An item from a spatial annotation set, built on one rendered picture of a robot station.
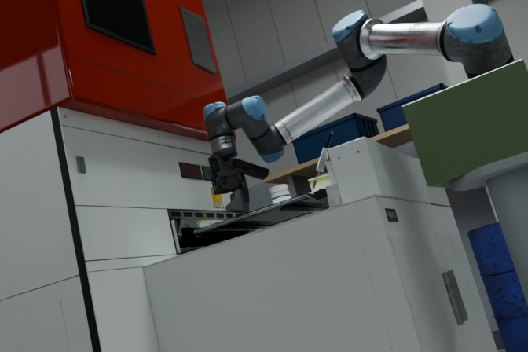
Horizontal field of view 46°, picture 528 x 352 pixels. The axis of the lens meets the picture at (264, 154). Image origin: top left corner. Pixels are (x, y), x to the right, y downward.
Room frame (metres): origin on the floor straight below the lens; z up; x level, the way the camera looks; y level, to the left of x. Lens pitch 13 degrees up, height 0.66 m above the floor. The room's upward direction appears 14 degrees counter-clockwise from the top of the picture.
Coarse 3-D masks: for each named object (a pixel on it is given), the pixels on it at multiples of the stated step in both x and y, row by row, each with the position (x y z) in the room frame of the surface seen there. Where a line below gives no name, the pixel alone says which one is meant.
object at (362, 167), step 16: (352, 144) 1.38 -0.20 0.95; (368, 144) 1.39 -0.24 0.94; (336, 160) 1.40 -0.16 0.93; (352, 160) 1.39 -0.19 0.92; (368, 160) 1.37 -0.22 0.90; (384, 160) 1.48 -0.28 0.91; (400, 160) 1.65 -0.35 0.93; (416, 160) 1.86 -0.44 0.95; (336, 176) 1.41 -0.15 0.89; (352, 176) 1.39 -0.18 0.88; (368, 176) 1.38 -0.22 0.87; (384, 176) 1.44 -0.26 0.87; (400, 176) 1.59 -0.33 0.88; (416, 176) 1.79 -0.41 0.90; (352, 192) 1.40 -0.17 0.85; (368, 192) 1.38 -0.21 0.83; (384, 192) 1.40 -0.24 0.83; (400, 192) 1.54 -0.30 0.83; (416, 192) 1.73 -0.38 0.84
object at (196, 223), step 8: (176, 224) 1.72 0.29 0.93; (184, 224) 1.76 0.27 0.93; (192, 224) 1.80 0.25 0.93; (200, 224) 1.84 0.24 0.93; (208, 224) 1.88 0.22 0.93; (176, 232) 1.71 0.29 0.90; (176, 240) 1.71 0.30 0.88; (176, 248) 1.72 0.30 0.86; (184, 248) 1.73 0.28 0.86; (192, 248) 1.77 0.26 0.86
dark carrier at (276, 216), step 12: (288, 204) 1.67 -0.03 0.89; (300, 204) 1.73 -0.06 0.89; (312, 204) 1.79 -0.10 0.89; (324, 204) 1.86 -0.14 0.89; (252, 216) 1.72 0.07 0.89; (264, 216) 1.78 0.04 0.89; (276, 216) 1.84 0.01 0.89; (288, 216) 1.92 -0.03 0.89; (300, 216) 2.00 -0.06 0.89; (216, 228) 1.76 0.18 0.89
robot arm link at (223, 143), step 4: (224, 136) 1.77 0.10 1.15; (228, 136) 1.78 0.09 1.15; (232, 136) 1.79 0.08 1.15; (212, 140) 1.78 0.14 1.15; (216, 140) 1.78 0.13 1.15; (220, 140) 1.77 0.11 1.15; (224, 140) 1.78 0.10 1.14; (228, 140) 1.77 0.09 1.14; (232, 140) 1.79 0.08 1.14; (212, 144) 1.79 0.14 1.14; (216, 144) 1.78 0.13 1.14; (220, 144) 1.77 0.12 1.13; (224, 144) 1.77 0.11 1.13; (228, 144) 1.78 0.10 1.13; (232, 144) 1.79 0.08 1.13; (212, 148) 1.79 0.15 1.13; (216, 148) 1.78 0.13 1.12; (220, 148) 1.77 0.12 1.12; (224, 148) 1.77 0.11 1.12; (228, 148) 1.78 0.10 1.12; (232, 148) 1.79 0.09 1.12; (212, 152) 1.80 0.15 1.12; (216, 152) 1.79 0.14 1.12
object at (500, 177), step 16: (512, 160) 1.28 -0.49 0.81; (464, 176) 1.38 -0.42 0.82; (480, 176) 1.33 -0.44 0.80; (496, 176) 1.39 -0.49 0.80; (512, 176) 1.36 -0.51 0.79; (496, 192) 1.40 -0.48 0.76; (512, 192) 1.37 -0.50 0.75; (496, 208) 1.43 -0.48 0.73; (512, 208) 1.38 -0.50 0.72; (512, 224) 1.39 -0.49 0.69; (512, 240) 1.40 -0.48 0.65; (512, 256) 1.43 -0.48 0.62
